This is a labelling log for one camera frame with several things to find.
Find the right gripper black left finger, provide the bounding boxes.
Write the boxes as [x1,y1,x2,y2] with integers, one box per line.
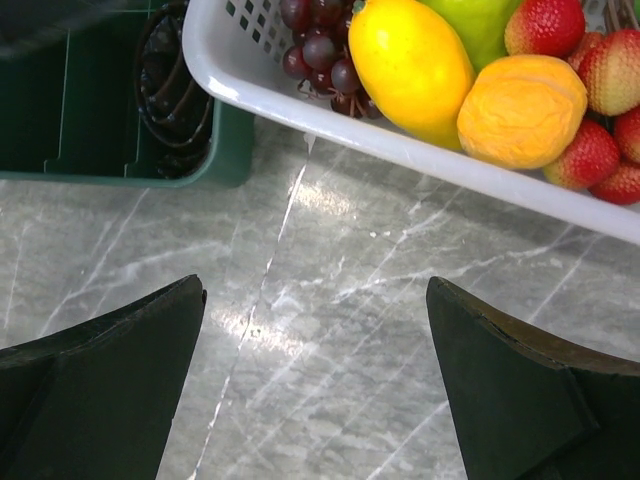
[1,275,206,479]

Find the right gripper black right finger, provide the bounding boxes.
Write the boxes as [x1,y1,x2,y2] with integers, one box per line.
[426,277,639,479]

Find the brown floral necktie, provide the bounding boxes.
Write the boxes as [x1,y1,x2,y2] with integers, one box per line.
[133,1,214,180]

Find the toy strawberry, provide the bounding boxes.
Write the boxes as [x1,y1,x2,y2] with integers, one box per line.
[589,162,640,206]
[542,119,621,190]
[614,106,640,164]
[578,29,639,116]
[504,0,586,57]

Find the green compartment tray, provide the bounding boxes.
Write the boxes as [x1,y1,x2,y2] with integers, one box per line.
[1,1,254,187]

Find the toy orange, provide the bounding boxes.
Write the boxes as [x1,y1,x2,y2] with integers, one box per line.
[457,54,588,170]

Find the toy yellow mango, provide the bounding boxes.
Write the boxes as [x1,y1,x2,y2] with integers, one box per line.
[348,0,475,150]

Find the white fruit basket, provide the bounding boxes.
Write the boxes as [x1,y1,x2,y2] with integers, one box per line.
[182,1,639,244]

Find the toy green apple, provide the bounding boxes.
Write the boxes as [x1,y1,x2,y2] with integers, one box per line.
[423,0,520,73]

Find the toy purple grapes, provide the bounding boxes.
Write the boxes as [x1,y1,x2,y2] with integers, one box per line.
[280,0,382,120]

